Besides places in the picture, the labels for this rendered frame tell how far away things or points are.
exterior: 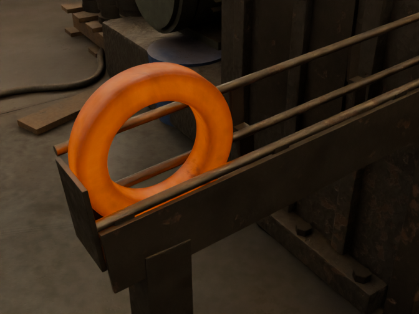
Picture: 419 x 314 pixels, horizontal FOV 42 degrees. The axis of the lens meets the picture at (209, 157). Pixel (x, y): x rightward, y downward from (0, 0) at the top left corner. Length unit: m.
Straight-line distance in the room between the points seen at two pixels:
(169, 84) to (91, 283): 0.93
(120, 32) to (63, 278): 1.16
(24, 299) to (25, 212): 0.36
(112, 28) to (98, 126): 1.82
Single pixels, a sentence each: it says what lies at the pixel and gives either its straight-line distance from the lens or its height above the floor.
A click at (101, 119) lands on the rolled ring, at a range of 0.54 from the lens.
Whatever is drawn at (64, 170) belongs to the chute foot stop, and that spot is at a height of 0.67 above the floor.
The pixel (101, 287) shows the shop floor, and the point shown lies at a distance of 1.41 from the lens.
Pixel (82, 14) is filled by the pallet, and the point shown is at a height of 0.14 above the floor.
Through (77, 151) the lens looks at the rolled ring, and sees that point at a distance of 0.55.
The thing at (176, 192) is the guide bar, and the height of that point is 0.63.
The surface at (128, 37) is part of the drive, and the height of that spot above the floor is 0.25.
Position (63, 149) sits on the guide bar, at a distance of 0.61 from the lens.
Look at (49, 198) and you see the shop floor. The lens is 1.74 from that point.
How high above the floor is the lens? 0.98
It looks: 32 degrees down
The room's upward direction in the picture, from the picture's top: straight up
